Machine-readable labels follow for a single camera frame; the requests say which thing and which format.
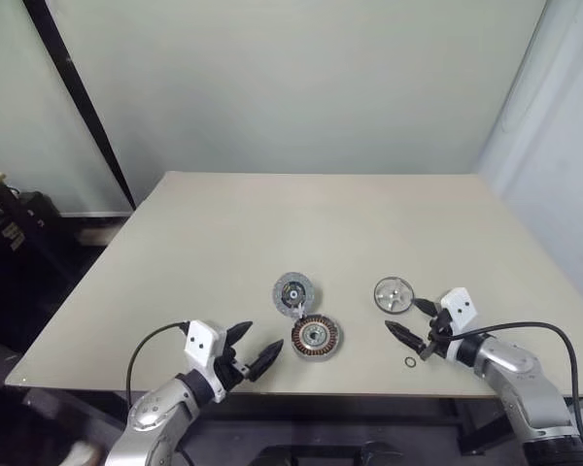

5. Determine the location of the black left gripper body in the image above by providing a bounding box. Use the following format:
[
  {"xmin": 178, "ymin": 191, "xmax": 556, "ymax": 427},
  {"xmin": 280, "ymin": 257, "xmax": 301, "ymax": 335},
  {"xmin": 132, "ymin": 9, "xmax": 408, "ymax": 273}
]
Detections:
[{"xmin": 214, "ymin": 338, "xmax": 255, "ymax": 392}]

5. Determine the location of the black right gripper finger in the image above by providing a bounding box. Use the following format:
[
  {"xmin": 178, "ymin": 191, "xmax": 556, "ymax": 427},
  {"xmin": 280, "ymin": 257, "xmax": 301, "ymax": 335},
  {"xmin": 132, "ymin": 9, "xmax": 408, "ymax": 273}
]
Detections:
[
  {"xmin": 384, "ymin": 319, "xmax": 427, "ymax": 353},
  {"xmin": 412, "ymin": 296, "xmax": 439, "ymax": 318}
]

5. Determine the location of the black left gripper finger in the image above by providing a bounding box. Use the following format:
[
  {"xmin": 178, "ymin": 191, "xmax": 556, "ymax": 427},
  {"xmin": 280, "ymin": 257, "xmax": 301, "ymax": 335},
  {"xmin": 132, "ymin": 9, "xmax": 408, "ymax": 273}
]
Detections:
[
  {"xmin": 250, "ymin": 339, "xmax": 286, "ymax": 383},
  {"xmin": 225, "ymin": 320, "xmax": 255, "ymax": 349}
]

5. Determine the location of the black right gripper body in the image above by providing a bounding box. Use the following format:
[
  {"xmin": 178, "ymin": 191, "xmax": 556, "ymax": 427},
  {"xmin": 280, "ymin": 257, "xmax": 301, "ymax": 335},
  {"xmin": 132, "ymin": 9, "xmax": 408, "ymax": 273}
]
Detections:
[{"xmin": 420, "ymin": 309, "xmax": 457, "ymax": 363}]

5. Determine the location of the silver round motor cover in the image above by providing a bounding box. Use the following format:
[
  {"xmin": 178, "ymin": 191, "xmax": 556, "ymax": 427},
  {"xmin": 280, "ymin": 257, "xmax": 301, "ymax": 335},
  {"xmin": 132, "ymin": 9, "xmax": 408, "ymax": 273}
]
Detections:
[{"xmin": 372, "ymin": 275, "xmax": 416, "ymax": 315}]

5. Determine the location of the motor stator with copper windings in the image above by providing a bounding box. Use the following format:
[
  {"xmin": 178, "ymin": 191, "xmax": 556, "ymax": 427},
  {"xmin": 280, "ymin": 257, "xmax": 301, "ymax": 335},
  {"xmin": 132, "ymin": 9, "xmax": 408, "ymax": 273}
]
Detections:
[{"xmin": 289, "ymin": 314, "xmax": 346, "ymax": 362}]

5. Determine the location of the grey motor rotor disc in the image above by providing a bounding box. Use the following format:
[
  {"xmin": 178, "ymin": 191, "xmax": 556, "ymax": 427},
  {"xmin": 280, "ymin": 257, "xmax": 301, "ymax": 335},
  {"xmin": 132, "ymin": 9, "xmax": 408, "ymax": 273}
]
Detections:
[{"xmin": 271, "ymin": 271, "xmax": 318, "ymax": 319}]

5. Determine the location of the dark rounded shape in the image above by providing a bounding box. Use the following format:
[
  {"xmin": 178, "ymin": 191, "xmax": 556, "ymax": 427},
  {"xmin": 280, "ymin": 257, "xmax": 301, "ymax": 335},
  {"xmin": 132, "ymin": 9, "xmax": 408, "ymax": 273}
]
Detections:
[
  {"xmin": 360, "ymin": 438, "xmax": 405, "ymax": 466},
  {"xmin": 257, "ymin": 442, "xmax": 293, "ymax": 466}
]

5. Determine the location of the black bag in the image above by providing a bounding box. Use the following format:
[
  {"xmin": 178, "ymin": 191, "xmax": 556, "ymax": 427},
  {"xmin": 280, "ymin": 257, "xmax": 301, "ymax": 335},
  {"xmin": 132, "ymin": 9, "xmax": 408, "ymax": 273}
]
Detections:
[{"xmin": 15, "ymin": 190, "xmax": 64, "ymax": 253}]

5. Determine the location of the black case with white label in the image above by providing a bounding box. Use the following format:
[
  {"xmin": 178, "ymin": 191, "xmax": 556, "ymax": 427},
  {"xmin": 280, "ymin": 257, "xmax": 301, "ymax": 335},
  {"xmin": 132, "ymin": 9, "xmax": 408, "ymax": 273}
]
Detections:
[{"xmin": 0, "ymin": 196, "xmax": 33, "ymax": 273}]

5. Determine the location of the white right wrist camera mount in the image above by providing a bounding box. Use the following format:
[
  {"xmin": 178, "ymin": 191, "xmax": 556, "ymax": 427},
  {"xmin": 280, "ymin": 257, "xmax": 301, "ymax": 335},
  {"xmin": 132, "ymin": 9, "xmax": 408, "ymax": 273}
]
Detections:
[{"xmin": 439, "ymin": 286, "xmax": 479, "ymax": 363}]

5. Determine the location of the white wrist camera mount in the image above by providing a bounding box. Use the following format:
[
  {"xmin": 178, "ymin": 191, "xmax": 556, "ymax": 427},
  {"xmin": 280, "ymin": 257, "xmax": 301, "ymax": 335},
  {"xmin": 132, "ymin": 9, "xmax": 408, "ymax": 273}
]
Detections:
[
  {"xmin": 439, "ymin": 286, "xmax": 479, "ymax": 363},
  {"xmin": 183, "ymin": 319, "xmax": 230, "ymax": 404}
]

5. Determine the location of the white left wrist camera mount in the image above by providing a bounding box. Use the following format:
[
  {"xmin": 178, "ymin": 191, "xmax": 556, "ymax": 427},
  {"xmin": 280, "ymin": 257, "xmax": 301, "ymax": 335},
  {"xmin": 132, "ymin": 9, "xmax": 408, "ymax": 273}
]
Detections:
[{"xmin": 183, "ymin": 319, "xmax": 230, "ymax": 404}]

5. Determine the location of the black metal table frame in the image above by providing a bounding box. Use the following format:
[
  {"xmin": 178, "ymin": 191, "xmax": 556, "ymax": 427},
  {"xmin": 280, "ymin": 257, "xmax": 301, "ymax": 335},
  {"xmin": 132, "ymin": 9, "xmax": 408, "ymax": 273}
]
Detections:
[{"xmin": 208, "ymin": 391, "xmax": 511, "ymax": 460}]

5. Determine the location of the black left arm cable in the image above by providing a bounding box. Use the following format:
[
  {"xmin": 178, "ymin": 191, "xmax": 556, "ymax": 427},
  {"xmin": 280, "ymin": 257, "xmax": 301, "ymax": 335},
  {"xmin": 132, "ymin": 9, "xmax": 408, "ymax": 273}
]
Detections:
[{"xmin": 125, "ymin": 321, "xmax": 191, "ymax": 407}]

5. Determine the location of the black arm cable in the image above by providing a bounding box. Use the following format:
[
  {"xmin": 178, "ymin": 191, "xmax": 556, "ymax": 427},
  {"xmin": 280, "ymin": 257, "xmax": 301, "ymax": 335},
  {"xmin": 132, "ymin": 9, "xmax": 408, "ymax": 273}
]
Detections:
[
  {"xmin": 125, "ymin": 321, "xmax": 191, "ymax": 407},
  {"xmin": 461, "ymin": 321, "xmax": 583, "ymax": 450}
]

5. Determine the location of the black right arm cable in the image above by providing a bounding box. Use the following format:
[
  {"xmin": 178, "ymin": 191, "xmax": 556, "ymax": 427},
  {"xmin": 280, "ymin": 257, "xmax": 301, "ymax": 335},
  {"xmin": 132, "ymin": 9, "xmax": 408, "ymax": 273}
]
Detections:
[{"xmin": 461, "ymin": 321, "xmax": 583, "ymax": 450}]

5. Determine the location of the black diagonal wall strip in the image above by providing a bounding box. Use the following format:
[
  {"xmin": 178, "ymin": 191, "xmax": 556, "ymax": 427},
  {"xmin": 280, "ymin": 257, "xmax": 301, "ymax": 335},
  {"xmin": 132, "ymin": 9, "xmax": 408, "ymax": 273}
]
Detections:
[{"xmin": 20, "ymin": 0, "xmax": 138, "ymax": 211}]

